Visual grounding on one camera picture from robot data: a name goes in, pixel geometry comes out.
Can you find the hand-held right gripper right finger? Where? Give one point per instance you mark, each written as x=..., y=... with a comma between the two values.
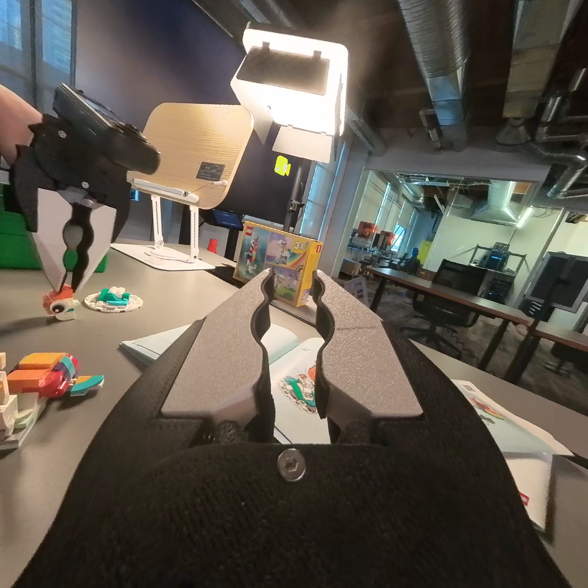
x=367, y=367

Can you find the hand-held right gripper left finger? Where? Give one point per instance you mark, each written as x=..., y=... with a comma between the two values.
x=216, y=367

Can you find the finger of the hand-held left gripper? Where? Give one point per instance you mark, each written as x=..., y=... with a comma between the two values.
x=102, y=234
x=50, y=229

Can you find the green plastic bin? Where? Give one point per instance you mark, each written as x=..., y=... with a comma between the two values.
x=16, y=248

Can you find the orange lego brick assembly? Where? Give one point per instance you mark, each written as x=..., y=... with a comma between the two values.
x=59, y=305

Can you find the pale blue instruction booklet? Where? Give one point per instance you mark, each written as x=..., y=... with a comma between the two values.
x=294, y=399

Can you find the colourful lego model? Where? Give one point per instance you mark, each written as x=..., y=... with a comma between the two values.
x=46, y=372

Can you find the white teal lego model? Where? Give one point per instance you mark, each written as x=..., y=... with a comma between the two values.
x=112, y=301

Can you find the yellow lego box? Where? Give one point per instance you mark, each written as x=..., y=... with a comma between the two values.
x=275, y=257

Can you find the person's left hand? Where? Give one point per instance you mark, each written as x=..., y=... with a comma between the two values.
x=13, y=124

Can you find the white paper sign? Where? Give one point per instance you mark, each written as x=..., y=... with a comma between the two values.
x=357, y=291

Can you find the long wooden desk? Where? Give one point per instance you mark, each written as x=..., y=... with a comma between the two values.
x=441, y=289

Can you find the small red cup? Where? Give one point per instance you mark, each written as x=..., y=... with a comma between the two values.
x=212, y=245

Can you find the wooden side table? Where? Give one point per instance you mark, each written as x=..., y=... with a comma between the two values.
x=197, y=147

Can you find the black office chair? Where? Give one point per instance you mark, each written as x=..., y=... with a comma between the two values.
x=454, y=285

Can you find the small blue screen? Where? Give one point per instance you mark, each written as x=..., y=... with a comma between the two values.
x=227, y=219

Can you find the closed unicorn cover instruction booklet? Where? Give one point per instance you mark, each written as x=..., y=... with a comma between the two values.
x=514, y=427

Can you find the metal stand pole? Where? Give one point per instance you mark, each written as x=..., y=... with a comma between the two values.
x=293, y=202

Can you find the brown desk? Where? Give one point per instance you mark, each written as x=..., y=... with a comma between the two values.
x=565, y=335

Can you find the small white leaflet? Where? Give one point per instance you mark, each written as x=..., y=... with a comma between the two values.
x=528, y=487

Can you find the steel extractor hood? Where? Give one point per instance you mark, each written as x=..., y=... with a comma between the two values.
x=498, y=206

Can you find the dark screen on stand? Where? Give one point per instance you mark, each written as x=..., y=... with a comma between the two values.
x=558, y=280

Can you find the bright light panel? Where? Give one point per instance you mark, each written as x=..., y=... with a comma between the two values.
x=298, y=105

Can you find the yellow camera sticker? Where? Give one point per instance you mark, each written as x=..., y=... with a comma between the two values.
x=282, y=165

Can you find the silver ventilation duct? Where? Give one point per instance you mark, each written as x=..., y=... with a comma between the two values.
x=436, y=55

